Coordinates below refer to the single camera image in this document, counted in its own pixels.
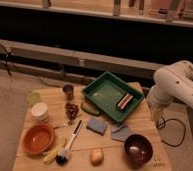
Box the small metal cup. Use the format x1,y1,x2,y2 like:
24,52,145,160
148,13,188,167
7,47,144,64
62,84,74,100

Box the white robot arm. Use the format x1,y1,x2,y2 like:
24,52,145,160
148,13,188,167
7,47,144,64
146,60,193,121

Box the red and white block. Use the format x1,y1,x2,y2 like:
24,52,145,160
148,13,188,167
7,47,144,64
117,93,133,111

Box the grey cloth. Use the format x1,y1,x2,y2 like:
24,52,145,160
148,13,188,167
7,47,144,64
111,124,133,142

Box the dark brown bowl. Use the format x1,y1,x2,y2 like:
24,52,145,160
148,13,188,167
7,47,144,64
124,134,153,168

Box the green plastic tray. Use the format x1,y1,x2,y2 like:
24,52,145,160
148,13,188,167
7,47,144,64
82,72,144,123

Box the blue sponge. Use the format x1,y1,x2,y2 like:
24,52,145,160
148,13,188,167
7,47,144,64
86,118,107,135

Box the green cucumber toy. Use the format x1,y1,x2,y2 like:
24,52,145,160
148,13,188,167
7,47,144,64
81,102,100,116

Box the yellow potato toy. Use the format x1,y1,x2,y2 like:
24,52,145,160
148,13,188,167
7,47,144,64
90,149,104,165

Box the bunch of dark grapes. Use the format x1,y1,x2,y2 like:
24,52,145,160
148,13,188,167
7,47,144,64
65,103,79,120

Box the white plastic cup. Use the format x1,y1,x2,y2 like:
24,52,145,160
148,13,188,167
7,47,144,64
31,102,49,121

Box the yellow banana toy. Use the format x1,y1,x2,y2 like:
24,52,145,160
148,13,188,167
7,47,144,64
43,139,67,164

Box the orange bowl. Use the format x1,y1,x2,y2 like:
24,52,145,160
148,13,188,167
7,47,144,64
22,124,55,155

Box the black cable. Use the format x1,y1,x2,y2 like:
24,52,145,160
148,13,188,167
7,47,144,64
155,116,188,148

